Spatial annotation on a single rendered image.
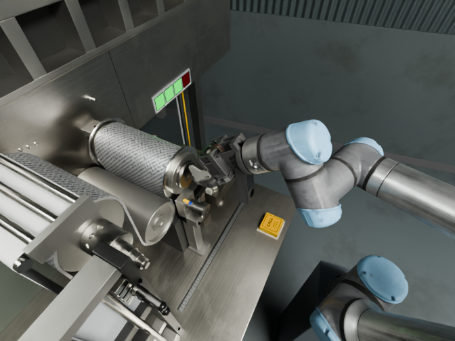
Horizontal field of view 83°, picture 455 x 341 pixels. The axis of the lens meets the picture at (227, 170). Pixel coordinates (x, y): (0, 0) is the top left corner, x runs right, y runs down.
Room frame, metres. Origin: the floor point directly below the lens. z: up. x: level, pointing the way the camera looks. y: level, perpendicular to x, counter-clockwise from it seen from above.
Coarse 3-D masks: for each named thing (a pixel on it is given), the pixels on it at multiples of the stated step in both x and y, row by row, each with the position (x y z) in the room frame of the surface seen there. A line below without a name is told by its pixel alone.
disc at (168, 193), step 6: (180, 150) 0.44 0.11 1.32; (186, 150) 0.46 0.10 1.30; (192, 150) 0.48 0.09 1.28; (174, 156) 0.42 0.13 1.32; (174, 162) 0.42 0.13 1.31; (168, 168) 0.39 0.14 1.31; (168, 174) 0.39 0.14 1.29; (168, 180) 0.39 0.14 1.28; (162, 186) 0.37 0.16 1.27; (168, 186) 0.38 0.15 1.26; (168, 192) 0.38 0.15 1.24
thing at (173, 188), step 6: (96, 138) 0.52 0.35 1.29; (180, 156) 0.44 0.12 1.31; (186, 156) 0.44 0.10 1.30; (192, 156) 0.46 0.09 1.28; (180, 162) 0.42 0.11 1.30; (174, 168) 0.40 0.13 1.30; (174, 174) 0.39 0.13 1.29; (174, 180) 0.39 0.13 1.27; (174, 186) 0.38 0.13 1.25; (174, 192) 0.38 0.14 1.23; (180, 192) 0.40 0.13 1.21
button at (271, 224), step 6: (270, 216) 0.49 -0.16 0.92; (264, 222) 0.47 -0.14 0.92; (270, 222) 0.47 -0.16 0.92; (276, 222) 0.47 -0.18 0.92; (282, 222) 0.47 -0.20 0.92; (264, 228) 0.44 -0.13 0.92; (270, 228) 0.44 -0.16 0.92; (276, 228) 0.44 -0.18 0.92; (270, 234) 0.43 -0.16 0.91; (276, 234) 0.42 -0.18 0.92
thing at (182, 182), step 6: (186, 162) 0.43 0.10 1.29; (192, 162) 0.44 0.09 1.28; (180, 168) 0.42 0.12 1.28; (186, 168) 0.42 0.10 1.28; (180, 174) 0.40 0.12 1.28; (186, 174) 0.42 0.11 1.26; (180, 180) 0.39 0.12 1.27; (186, 180) 0.42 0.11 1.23; (180, 186) 0.39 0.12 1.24; (186, 186) 0.41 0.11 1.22
